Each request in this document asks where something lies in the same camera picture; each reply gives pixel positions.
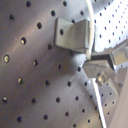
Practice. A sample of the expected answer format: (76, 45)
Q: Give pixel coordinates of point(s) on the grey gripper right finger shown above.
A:
(115, 56)

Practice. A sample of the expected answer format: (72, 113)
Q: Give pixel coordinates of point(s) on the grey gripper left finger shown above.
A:
(100, 70)

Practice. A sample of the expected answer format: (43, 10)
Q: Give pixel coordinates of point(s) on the grey metal cable clip bracket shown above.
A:
(74, 36)

